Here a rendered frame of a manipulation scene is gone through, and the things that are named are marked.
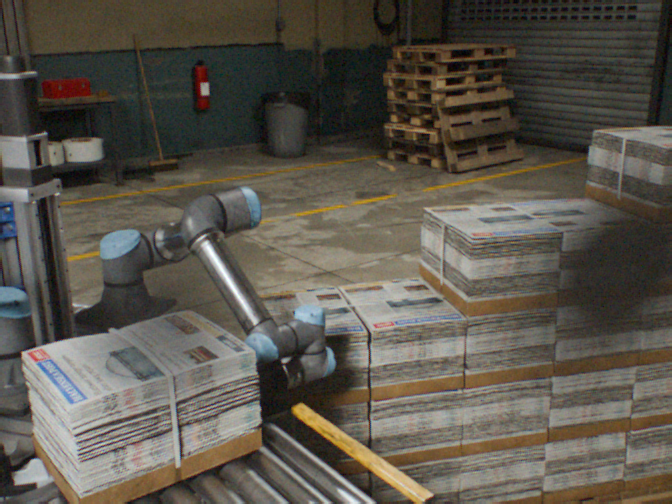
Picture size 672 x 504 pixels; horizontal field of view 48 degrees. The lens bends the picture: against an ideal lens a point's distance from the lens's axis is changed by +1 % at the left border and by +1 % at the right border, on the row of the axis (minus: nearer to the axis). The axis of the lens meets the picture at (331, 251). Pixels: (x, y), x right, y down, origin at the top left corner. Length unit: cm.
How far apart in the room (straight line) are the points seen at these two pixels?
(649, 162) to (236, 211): 123
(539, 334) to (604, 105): 742
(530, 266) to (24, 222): 138
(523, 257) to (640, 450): 84
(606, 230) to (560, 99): 769
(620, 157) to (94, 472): 181
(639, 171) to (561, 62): 755
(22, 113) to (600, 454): 198
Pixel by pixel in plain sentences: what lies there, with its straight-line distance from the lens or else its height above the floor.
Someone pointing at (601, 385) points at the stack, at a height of 55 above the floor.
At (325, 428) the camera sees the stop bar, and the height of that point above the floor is 82.
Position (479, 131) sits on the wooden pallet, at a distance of 855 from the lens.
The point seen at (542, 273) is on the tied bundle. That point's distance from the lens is 224.
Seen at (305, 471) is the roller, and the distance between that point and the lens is 157.
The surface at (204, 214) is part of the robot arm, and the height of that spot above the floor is 119.
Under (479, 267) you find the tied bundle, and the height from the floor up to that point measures 98.
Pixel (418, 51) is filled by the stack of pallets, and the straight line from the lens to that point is 861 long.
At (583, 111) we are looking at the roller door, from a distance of 977.
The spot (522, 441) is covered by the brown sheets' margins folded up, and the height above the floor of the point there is 40.
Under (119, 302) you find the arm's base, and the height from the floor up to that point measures 86.
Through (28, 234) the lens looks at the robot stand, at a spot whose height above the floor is 113.
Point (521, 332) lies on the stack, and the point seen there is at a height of 76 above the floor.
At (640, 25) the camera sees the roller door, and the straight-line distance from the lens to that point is 937.
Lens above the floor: 166
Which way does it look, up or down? 18 degrees down
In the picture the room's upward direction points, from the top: 1 degrees counter-clockwise
